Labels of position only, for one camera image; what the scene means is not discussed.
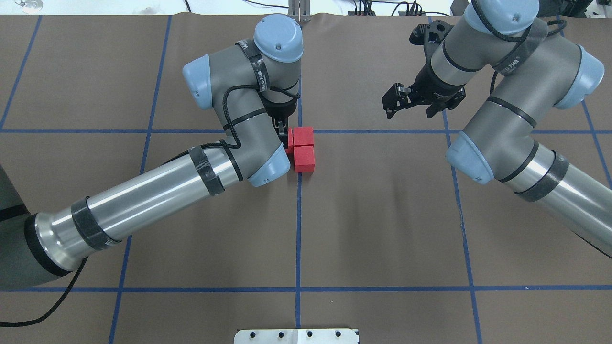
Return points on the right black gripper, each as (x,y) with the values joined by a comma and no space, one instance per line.
(427,82)

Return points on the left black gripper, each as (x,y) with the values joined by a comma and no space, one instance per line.
(279,111)

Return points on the red block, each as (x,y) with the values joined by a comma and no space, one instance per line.
(304,159)
(289,149)
(303,136)

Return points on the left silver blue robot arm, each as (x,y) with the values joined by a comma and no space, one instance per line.
(252,86)

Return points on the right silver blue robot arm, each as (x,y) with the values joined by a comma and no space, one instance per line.
(540,70)

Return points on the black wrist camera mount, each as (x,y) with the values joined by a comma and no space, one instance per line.
(430,36)

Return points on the aluminium frame post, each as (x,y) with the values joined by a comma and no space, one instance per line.
(299,10)

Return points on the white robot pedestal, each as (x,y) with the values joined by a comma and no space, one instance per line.
(297,336)

